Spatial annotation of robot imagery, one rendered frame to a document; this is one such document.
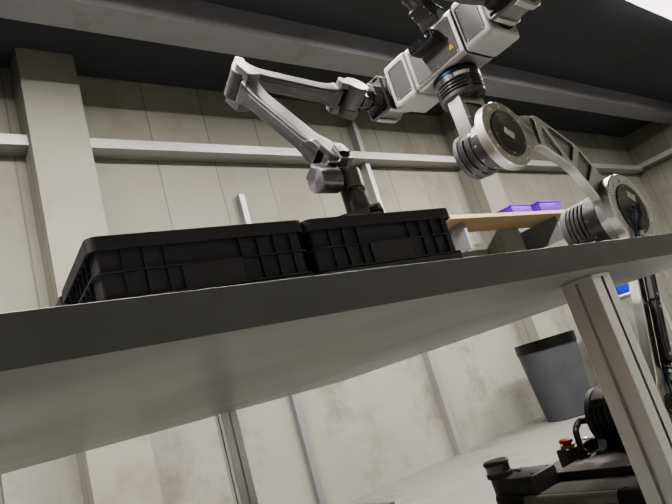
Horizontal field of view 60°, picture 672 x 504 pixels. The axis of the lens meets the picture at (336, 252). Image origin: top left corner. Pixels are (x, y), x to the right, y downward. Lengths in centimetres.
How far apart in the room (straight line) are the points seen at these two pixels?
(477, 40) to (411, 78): 25
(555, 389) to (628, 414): 364
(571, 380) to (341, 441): 182
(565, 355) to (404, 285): 410
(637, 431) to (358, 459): 298
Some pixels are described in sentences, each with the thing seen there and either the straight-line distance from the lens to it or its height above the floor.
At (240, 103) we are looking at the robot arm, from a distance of 158.
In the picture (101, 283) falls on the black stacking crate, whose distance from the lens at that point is 98.
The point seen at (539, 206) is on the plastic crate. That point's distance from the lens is 552.
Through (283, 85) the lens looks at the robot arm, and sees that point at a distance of 171.
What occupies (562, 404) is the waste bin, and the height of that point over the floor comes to 11.
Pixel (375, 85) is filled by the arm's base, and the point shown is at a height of 148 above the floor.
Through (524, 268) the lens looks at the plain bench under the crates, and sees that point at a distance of 81.
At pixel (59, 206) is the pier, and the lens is 335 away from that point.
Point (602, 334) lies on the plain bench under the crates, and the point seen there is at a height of 56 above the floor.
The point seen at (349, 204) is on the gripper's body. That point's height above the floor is 98.
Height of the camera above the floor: 58
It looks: 14 degrees up
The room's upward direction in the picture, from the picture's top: 17 degrees counter-clockwise
